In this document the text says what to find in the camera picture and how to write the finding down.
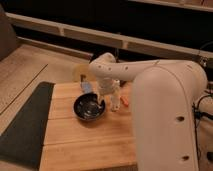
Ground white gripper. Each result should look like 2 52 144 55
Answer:
97 78 120 105

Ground clear plastic bottle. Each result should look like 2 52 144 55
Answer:
111 88 120 111

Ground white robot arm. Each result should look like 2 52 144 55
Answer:
89 53 207 171

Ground blue small object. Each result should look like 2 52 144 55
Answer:
81 82 92 93

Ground black round bowl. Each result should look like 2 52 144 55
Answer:
73 93 106 121

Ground small orange object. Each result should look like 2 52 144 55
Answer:
120 96 129 107

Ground dark floor mat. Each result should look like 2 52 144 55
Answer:
0 82 54 169

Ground white shelf rail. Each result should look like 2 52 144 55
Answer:
6 13 198 58

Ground black cables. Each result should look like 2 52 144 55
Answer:
192 56 213 164

